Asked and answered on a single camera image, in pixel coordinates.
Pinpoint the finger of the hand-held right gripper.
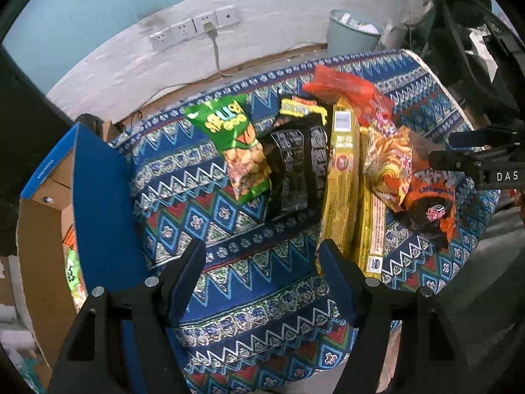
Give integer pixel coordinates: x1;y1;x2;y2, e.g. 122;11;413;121
448;120;525;150
429;148;499;173

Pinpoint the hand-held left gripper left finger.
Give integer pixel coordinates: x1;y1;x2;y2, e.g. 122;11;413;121
48;238;207;394

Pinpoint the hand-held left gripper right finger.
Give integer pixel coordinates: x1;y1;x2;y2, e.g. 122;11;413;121
316;238;478;394

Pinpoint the yellow biscuit packet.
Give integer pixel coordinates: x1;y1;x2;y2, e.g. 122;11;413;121
320;98;364;261
357;125;384;277

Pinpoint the gold orange patterned snack bag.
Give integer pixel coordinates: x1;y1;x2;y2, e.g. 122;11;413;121
363;111;413;213

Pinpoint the blue cardboard box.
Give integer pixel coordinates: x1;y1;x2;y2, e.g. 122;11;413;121
16;122;150;337

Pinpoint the black snack bag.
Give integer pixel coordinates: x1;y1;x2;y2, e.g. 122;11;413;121
262;95;329;219

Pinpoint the red snack packet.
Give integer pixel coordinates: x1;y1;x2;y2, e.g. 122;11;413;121
303;65;394;128

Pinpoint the green snack bag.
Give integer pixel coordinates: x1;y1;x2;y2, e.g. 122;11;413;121
183;94;272;204

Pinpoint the blue patterned blanket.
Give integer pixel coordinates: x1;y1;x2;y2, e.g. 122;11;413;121
109;49;503;394

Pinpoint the green orange snack packet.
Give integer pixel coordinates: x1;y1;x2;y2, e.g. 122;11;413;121
63;230;89;317

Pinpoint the grey trash bin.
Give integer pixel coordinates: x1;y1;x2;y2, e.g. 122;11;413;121
327;8;385;56

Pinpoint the dark round object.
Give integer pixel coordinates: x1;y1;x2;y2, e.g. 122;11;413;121
76;114;105;140

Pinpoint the dark furniture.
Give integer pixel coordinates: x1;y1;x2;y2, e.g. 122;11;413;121
0;45;76;255

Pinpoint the black chair frame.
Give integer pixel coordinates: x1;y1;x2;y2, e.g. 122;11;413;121
427;0;525;124

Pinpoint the white wall socket strip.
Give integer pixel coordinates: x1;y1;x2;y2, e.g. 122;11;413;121
150;6;241;52

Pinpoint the white plug with cable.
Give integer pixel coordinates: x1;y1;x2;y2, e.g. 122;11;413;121
123;22;234;120

